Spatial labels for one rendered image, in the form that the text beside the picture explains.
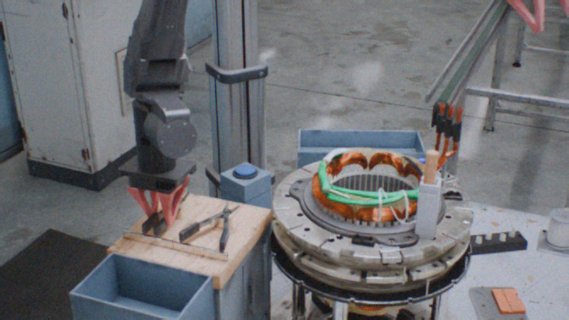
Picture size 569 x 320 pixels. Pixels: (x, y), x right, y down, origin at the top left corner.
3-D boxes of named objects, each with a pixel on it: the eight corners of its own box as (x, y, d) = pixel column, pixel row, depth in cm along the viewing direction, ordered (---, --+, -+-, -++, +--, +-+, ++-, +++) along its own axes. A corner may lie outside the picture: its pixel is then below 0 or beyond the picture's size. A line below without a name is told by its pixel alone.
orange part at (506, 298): (526, 314, 133) (527, 310, 133) (500, 315, 133) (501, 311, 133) (515, 292, 140) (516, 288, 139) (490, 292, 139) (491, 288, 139)
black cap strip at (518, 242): (526, 250, 155) (527, 241, 154) (463, 256, 153) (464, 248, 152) (516, 238, 160) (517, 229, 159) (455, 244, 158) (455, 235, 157)
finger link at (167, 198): (173, 237, 106) (168, 182, 102) (132, 228, 108) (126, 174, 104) (194, 216, 112) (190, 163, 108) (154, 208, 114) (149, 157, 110)
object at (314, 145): (407, 245, 157) (418, 130, 144) (414, 274, 147) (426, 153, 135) (297, 244, 158) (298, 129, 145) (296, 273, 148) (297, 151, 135)
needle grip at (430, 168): (435, 191, 100) (440, 154, 97) (423, 192, 100) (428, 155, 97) (432, 186, 102) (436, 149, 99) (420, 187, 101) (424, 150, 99)
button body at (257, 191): (272, 280, 146) (271, 173, 134) (248, 295, 141) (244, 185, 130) (249, 267, 150) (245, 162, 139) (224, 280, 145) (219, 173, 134)
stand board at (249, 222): (220, 290, 101) (219, 277, 100) (107, 262, 107) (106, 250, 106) (272, 221, 117) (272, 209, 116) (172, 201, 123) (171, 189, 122)
